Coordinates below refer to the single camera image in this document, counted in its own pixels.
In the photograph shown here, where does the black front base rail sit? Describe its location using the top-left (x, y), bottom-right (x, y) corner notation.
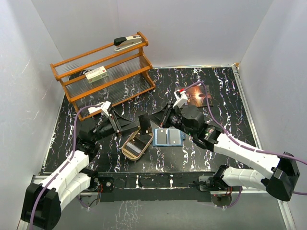
top-left (97, 171), bottom-right (243, 204)

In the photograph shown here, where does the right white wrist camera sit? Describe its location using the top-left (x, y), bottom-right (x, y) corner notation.
top-left (173, 89), bottom-right (188, 108)

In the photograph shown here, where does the blue leather card holder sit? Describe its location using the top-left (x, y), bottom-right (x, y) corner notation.
top-left (153, 128), bottom-right (186, 147)

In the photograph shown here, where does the black VIP card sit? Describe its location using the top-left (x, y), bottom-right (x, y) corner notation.
top-left (132, 135), bottom-right (151, 148)

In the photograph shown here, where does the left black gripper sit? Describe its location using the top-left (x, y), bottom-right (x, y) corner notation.
top-left (92, 110), bottom-right (139, 142)

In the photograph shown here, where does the black and beige stapler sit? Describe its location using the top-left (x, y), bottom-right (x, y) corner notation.
top-left (113, 35), bottom-right (142, 52)

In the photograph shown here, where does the green and white small box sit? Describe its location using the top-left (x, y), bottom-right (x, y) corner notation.
top-left (85, 66), bottom-right (108, 83)

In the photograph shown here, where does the dark book with sunset cover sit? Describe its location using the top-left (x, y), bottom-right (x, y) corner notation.
top-left (175, 84), bottom-right (213, 107)

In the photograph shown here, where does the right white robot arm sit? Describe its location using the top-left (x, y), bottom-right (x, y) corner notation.
top-left (148, 104), bottom-right (300, 201)

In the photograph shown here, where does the orange wooden three-tier rack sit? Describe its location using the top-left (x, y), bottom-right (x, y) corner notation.
top-left (50, 32), bottom-right (156, 120)

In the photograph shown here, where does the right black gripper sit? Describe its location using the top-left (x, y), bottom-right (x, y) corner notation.
top-left (148, 103), bottom-right (196, 137)

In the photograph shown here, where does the stack of cards in tray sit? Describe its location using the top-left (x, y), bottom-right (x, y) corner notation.
top-left (125, 142), bottom-right (142, 157)

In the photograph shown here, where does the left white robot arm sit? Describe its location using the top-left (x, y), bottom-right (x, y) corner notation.
top-left (21, 109), bottom-right (138, 230)

